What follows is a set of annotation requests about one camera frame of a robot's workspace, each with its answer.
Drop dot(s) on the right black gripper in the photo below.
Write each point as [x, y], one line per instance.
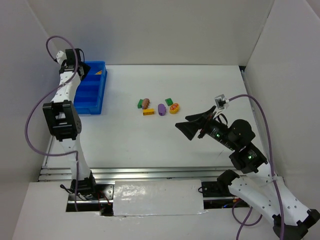
[204, 126]

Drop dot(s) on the green lego block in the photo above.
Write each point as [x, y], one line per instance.
[169, 101]
[139, 105]

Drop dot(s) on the aluminium rail base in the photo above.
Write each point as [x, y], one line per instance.
[106, 177]

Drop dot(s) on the yellow rectangular lego brick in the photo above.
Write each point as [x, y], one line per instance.
[148, 111]

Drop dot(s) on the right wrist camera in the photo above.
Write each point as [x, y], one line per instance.
[221, 102]

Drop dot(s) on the yellow oval printed lego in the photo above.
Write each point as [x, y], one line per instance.
[174, 108]

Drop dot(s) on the green lego block left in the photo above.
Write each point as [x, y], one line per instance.
[139, 105]

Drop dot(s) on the purple oval lego piece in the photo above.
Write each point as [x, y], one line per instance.
[161, 109]

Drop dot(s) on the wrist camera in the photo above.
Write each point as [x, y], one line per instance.
[60, 57]
[221, 102]

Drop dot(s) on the green lego block right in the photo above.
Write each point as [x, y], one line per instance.
[169, 101]

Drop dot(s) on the white foil covered panel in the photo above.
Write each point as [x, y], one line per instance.
[157, 198]

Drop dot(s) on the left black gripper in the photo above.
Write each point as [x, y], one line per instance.
[83, 69]

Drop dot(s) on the pink orange lego piece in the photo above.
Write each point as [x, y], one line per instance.
[145, 103]

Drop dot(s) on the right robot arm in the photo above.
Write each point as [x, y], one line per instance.
[290, 218]

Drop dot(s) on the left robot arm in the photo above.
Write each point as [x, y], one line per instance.
[65, 124]

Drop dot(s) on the blue compartment bin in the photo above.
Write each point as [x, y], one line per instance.
[90, 93]

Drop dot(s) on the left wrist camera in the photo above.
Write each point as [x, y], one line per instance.
[60, 57]

